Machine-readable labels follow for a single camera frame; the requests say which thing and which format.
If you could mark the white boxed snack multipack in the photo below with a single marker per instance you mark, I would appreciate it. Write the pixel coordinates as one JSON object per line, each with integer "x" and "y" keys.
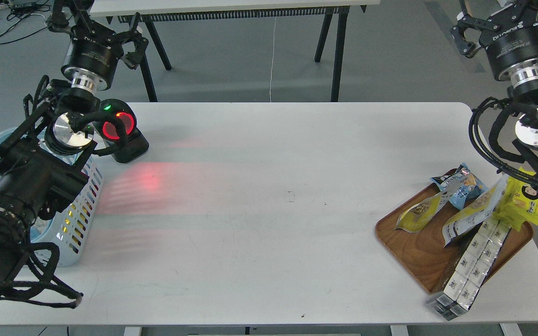
{"x": 460, "y": 283}

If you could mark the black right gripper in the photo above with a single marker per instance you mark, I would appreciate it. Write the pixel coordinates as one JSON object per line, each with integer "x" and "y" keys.
{"x": 516, "y": 44}

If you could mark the yellow cartoon face snack pack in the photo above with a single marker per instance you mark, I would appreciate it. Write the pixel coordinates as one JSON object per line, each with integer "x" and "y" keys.
{"x": 518, "y": 205}

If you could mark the blue snack bag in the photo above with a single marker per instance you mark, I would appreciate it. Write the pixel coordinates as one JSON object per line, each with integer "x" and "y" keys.
{"x": 465, "y": 185}

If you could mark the brown wooden tray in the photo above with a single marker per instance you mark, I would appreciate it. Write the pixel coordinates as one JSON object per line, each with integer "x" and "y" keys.
{"x": 422, "y": 253}

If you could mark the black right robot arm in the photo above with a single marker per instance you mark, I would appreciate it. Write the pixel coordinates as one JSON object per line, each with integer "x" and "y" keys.
{"x": 505, "y": 131}

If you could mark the white background table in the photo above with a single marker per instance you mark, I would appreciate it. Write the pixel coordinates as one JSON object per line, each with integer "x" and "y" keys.
{"x": 153, "y": 11}

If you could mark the black barcode scanner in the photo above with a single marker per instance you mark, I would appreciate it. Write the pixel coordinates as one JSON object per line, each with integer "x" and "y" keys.
{"x": 136, "y": 144}

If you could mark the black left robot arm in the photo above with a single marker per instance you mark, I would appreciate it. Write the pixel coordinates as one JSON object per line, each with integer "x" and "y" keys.
{"x": 42, "y": 163}

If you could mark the yellow nut snack pouch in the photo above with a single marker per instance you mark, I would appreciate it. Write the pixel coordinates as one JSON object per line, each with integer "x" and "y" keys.
{"x": 475, "y": 213}
{"x": 418, "y": 216}

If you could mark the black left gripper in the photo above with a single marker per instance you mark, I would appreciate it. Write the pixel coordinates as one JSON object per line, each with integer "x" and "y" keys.
{"x": 92, "y": 53}

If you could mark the light blue plastic basket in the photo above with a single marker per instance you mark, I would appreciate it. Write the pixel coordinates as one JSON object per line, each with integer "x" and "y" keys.
{"x": 69, "y": 229}

